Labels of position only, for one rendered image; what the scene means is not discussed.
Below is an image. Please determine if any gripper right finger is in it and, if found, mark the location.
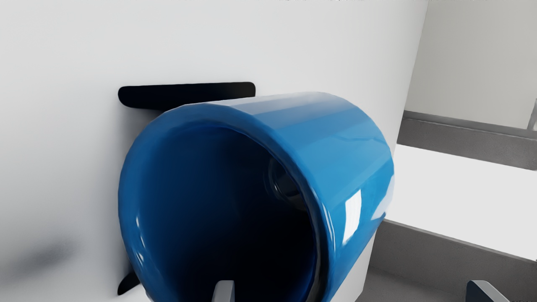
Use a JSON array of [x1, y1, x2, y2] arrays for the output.
[[467, 280, 511, 302]]

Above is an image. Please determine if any blue faceted mug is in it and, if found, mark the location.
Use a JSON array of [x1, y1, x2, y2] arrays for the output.
[[118, 91, 395, 302]]

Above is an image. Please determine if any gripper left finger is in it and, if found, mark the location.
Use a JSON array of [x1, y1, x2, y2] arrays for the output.
[[213, 280, 235, 302]]

